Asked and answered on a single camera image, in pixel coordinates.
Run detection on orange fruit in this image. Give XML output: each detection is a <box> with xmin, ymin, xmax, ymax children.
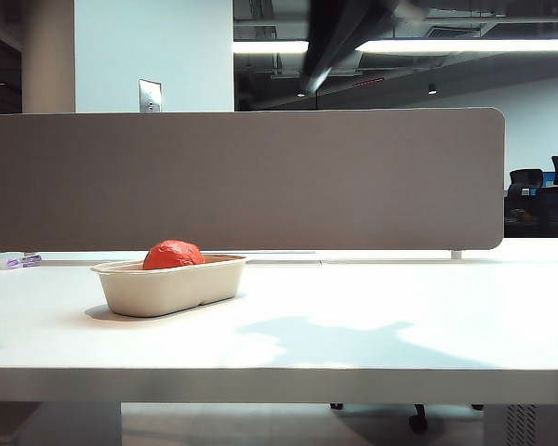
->
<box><xmin>142</xmin><ymin>239</ymin><xmax>206</xmax><ymax>271</ymax></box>

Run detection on beige paper lunchbox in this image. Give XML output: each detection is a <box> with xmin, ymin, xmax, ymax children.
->
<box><xmin>90</xmin><ymin>254</ymin><xmax>249</xmax><ymax>320</ymax></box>

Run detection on grey-brown fabric desk divider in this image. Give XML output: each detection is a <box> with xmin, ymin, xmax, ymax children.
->
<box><xmin>0</xmin><ymin>107</ymin><xmax>506</xmax><ymax>256</ymax></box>

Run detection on black chair base with castors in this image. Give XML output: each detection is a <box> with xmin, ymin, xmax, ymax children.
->
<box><xmin>329</xmin><ymin>402</ymin><xmax>485</xmax><ymax>434</ymax></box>

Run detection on purple and white packet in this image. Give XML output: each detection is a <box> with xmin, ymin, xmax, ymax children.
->
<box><xmin>0</xmin><ymin>251</ymin><xmax>43</xmax><ymax>269</ymax></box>

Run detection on beige round column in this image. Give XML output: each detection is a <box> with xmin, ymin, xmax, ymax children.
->
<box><xmin>20</xmin><ymin>0</ymin><xmax>76</xmax><ymax>115</ymax></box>

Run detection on plain grey table leg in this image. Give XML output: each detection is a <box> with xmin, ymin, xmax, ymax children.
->
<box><xmin>0</xmin><ymin>401</ymin><xmax>122</xmax><ymax>446</ymax></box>

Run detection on grey perforated table leg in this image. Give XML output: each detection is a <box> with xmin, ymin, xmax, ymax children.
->
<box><xmin>483</xmin><ymin>403</ymin><xmax>558</xmax><ymax>446</ymax></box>

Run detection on metal wall switch plate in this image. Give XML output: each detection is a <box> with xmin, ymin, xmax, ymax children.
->
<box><xmin>138</xmin><ymin>78</ymin><xmax>163</xmax><ymax>113</ymax></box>

